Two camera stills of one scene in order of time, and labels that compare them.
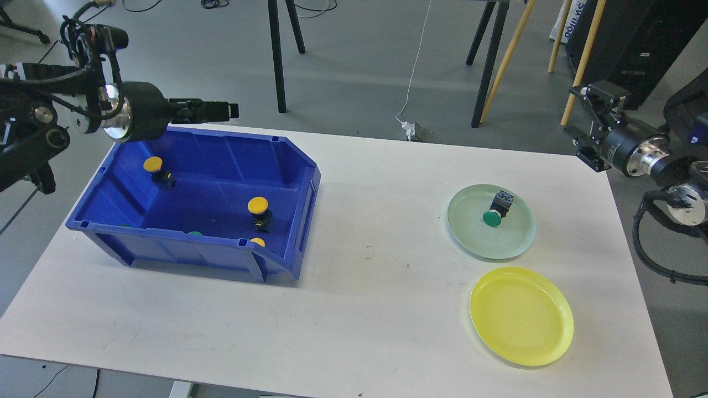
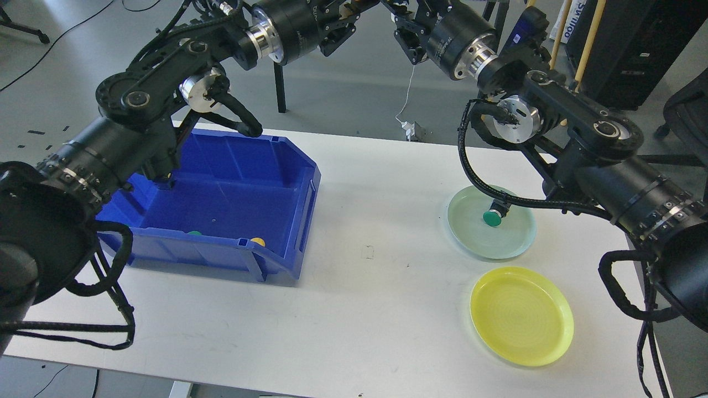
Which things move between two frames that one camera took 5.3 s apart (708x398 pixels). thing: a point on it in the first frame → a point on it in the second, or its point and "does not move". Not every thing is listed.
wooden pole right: [585, 58] does not move
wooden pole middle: [552, 57] does not move
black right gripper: [634, 149] → [449, 27]
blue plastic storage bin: [226, 198] does not move
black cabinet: [638, 43] does not move
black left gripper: [146, 113] → [295, 27]
